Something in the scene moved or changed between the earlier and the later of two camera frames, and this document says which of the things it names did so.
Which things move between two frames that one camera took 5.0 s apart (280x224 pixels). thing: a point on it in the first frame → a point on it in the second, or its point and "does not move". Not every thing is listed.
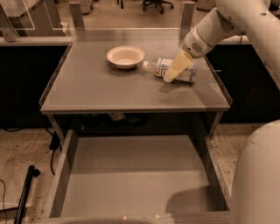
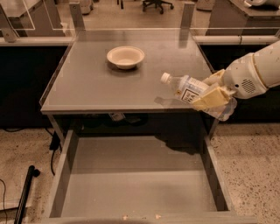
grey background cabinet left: [31, 17] does not move
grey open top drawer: [138, 179] does not move
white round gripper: [196, 44] → [243, 77]
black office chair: [157, 3] does not move
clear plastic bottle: [159, 66] → [187, 87]
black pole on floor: [31, 172] does not move
